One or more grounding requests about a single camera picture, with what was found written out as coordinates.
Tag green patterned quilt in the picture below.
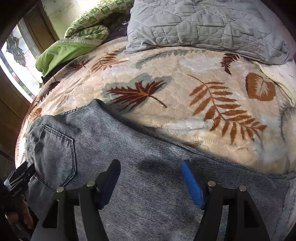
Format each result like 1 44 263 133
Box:
64 0 135 45

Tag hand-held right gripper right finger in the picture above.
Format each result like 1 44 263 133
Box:
181 159 271 241

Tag white cloth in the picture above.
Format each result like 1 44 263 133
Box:
254 59 296 105

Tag cream leaf print blanket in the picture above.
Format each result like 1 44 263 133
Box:
14 38 296 175

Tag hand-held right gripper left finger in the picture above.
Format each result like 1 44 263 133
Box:
30 159 122 241

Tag dark purple cloth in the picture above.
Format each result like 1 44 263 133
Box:
103 20 130 40

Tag grey denim pants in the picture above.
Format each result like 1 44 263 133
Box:
24 98 296 241

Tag person's left hand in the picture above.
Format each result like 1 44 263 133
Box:
5 199 34 230

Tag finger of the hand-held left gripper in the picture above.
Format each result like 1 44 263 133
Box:
13 160 36 183

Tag grey quilted pillow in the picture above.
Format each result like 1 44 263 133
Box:
125 0 291 65

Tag green folded blanket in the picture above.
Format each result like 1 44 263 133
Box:
35 38 100 78

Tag patterned glass window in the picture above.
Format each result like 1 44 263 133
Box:
0 19 41 104

